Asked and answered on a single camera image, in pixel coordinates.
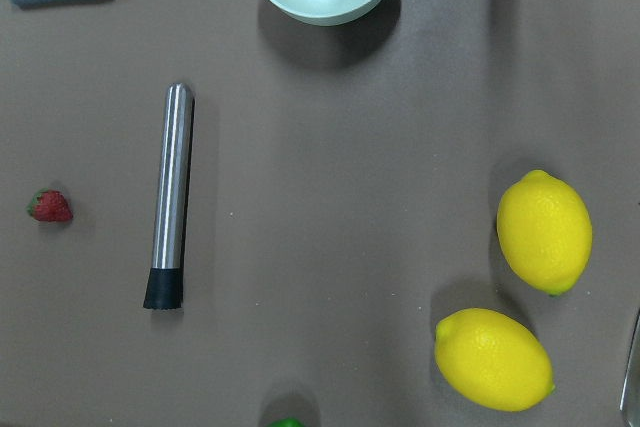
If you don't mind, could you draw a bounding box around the steel ice scoop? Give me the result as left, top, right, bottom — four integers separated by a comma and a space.
619, 315, 640, 427

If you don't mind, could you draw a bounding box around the steel muddler black tip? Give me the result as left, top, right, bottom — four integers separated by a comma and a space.
143, 83, 195, 310

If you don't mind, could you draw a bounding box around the upper yellow lemon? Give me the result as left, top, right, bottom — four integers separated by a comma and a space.
496, 169, 593, 296

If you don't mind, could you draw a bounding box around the yellow lemon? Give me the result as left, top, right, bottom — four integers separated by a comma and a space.
496, 169, 593, 296
434, 308, 555, 412

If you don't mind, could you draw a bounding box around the green lime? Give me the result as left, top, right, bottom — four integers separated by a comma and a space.
267, 417, 304, 427

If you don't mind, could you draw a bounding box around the lower yellow lemon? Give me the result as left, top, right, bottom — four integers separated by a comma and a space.
434, 308, 555, 412

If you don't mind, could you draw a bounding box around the red strawberry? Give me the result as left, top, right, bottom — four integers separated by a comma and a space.
27, 189, 73, 223

